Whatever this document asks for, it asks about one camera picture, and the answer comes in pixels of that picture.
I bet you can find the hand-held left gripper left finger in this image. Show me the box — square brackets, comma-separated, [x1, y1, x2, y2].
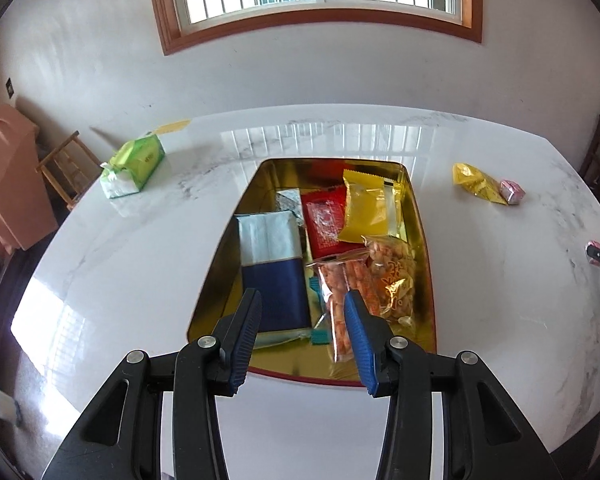
[42, 287, 263, 480]

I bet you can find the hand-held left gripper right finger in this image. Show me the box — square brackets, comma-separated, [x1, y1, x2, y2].
[343, 290, 563, 480]

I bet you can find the gold tin box red rim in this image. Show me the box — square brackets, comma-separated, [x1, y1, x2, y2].
[186, 157, 438, 388]

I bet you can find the small green snack packet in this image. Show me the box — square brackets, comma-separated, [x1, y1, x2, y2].
[307, 276, 331, 347]

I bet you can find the clear peanut packet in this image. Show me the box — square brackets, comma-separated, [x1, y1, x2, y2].
[305, 255, 376, 363]

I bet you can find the gold print peanut bag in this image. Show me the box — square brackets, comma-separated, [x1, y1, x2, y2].
[362, 235, 417, 328]

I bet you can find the blue and white snack packet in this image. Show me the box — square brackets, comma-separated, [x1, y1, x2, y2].
[235, 210, 313, 346]

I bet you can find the yellow snack packet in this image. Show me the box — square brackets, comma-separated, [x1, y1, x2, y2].
[336, 169, 405, 244]

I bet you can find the pink wrapped candy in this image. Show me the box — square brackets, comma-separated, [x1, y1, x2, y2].
[500, 179, 525, 207]

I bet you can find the red snack packet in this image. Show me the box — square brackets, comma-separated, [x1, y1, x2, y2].
[300, 185, 348, 259]

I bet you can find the gold foil snack bag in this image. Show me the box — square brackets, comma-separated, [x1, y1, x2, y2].
[452, 162, 509, 206]

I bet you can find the green tissue pack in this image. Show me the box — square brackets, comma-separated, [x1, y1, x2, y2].
[100, 132, 166, 200]

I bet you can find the yellow paper note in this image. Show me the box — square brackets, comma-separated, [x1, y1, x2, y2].
[152, 119, 192, 134]

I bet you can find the light wooden chair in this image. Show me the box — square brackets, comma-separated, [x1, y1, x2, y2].
[36, 131, 106, 212]

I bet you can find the pink covered cabinet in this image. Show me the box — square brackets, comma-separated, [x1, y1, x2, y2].
[0, 104, 59, 252]

